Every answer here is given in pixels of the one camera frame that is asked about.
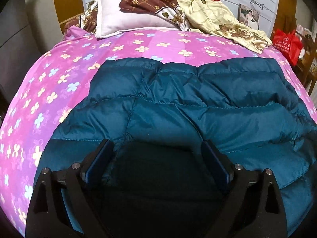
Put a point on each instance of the red shopping bag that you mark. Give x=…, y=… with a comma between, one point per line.
x=288, y=44

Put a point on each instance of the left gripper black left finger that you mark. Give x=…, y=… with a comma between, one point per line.
x=47, y=215

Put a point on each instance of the wooden shelf unit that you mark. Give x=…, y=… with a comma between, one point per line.
x=305, y=69

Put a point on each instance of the photo poster on wall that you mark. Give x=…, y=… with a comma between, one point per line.
x=249, y=16

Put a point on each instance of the cream floral quilt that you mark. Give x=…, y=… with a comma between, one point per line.
x=202, y=16

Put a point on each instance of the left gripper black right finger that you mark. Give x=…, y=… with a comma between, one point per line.
x=252, y=206

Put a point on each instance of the grey wardrobe cabinet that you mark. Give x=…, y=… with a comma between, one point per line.
x=29, y=28

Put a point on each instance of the pink floral bed sheet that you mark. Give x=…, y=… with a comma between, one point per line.
x=61, y=79

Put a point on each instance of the teal down puffer jacket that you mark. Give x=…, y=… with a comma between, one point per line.
x=157, y=116

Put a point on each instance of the light pink pillow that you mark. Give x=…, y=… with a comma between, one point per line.
x=111, y=19

